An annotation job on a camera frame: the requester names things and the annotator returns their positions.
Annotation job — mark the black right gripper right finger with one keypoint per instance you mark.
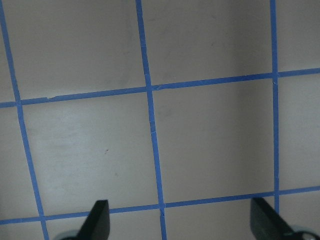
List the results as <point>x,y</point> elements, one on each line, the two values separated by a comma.
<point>266,223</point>

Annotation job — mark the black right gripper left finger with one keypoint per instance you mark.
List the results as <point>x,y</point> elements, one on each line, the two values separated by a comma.
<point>97,224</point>

